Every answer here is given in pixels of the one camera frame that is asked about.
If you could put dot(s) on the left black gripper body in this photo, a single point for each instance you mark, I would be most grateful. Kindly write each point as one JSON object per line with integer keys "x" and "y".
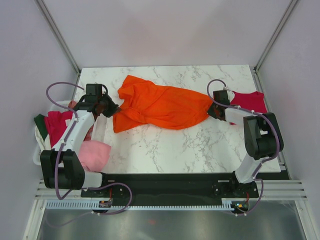
{"x": 108, "y": 106}

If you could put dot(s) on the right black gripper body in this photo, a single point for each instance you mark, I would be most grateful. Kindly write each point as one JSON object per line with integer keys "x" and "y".
{"x": 215, "y": 106}

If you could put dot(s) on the orange t shirt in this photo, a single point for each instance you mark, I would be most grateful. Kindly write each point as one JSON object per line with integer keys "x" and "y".
{"x": 166, "y": 107}

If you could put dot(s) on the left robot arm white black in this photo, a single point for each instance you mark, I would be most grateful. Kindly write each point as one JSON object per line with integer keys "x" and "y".
{"x": 61, "y": 167}

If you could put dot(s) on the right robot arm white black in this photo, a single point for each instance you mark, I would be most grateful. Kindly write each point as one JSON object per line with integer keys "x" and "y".
{"x": 262, "y": 136}

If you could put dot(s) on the dusty pink t shirt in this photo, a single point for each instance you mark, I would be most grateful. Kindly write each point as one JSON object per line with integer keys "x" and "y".
{"x": 72, "y": 104}

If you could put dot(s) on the folded crimson t shirt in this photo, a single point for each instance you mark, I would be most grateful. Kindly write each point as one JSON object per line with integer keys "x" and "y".
{"x": 251, "y": 101}

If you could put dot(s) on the light pink t shirt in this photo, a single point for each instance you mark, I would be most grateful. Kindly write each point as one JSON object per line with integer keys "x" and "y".
{"x": 94, "y": 155}

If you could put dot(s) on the magenta t shirt in basket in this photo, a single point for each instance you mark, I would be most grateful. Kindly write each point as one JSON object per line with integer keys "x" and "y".
{"x": 56, "y": 124}

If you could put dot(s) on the dark green t shirt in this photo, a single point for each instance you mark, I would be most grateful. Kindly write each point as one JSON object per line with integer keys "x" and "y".
{"x": 39, "y": 121}

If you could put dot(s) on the white t shirt in basket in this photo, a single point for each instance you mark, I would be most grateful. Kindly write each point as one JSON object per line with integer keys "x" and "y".
{"x": 43, "y": 143}

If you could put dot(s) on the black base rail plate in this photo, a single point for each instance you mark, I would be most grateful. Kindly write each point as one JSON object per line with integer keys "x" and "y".
{"x": 176, "y": 188}

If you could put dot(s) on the white slotted cable duct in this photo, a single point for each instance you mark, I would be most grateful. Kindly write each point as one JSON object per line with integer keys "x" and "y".
{"x": 101, "y": 204}

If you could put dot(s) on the left aluminium frame post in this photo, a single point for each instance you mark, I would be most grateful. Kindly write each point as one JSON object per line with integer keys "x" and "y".
{"x": 58, "y": 35}

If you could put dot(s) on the aluminium frame post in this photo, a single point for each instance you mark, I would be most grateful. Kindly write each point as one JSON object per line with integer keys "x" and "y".
{"x": 276, "y": 34}
{"x": 58, "y": 35}

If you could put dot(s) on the right aluminium frame post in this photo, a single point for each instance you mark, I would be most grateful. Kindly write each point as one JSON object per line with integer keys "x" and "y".
{"x": 276, "y": 34}

